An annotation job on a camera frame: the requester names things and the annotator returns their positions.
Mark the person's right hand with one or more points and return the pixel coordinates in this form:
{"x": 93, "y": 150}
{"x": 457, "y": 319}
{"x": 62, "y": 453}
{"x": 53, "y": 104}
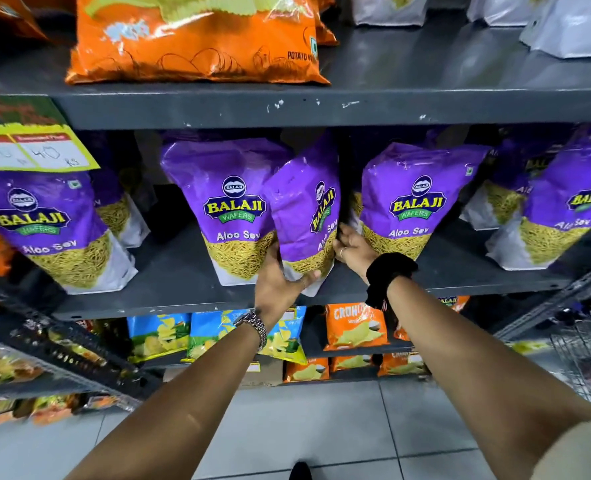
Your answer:
{"x": 355, "y": 254}

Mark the person's left hand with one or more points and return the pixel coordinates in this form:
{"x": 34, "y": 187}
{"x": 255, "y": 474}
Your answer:
{"x": 275, "y": 289}

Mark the person's left thumb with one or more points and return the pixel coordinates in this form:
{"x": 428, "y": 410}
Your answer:
{"x": 306, "y": 282}

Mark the person's right fingers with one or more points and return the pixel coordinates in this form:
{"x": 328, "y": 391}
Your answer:
{"x": 344, "y": 239}

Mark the purple snack pouch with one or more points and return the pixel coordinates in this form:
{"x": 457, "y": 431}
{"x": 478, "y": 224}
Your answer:
{"x": 303, "y": 204}

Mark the person's left forearm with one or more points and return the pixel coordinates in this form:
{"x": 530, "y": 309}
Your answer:
{"x": 190, "y": 404}

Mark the person's right forearm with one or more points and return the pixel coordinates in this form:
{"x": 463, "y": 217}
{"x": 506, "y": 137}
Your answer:
{"x": 480, "y": 379}

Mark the black hair scrunchie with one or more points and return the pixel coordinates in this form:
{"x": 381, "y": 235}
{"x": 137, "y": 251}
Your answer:
{"x": 388, "y": 274}

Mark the blue chip packet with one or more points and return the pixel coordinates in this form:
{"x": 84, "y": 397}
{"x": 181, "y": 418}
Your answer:
{"x": 158, "y": 337}
{"x": 210, "y": 334}
{"x": 288, "y": 339}

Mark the stack of small orange packets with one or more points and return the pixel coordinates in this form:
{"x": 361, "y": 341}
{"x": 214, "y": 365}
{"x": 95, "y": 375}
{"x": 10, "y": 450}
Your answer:
{"x": 355, "y": 327}

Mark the silver wristwatch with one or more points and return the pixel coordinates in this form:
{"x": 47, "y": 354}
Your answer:
{"x": 255, "y": 327}

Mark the row of purple packets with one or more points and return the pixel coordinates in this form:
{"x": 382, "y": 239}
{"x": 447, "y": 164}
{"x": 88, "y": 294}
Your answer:
{"x": 225, "y": 194}

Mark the grey metal shelving unit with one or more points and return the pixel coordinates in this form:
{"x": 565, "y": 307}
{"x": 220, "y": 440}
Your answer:
{"x": 400, "y": 102}

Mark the person's black shoe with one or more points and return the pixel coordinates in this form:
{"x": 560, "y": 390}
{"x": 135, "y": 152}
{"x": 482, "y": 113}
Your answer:
{"x": 300, "y": 472}

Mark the large orange chip packet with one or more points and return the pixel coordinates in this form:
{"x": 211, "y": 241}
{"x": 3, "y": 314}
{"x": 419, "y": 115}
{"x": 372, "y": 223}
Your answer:
{"x": 5, "y": 12}
{"x": 325, "y": 29}
{"x": 195, "y": 39}

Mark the white packet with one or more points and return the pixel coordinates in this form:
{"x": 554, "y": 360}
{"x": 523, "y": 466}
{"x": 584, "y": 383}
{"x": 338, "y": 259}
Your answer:
{"x": 388, "y": 7}
{"x": 573, "y": 27}
{"x": 498, "y": 7}

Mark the green and yellow price label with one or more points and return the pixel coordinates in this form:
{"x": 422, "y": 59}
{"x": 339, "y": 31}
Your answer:
{"x": 30, "y": 139}

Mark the beige sleeve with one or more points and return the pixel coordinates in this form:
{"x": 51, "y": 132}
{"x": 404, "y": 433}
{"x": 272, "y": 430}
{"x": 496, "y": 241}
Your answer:
{"x": 578, "y": 452}

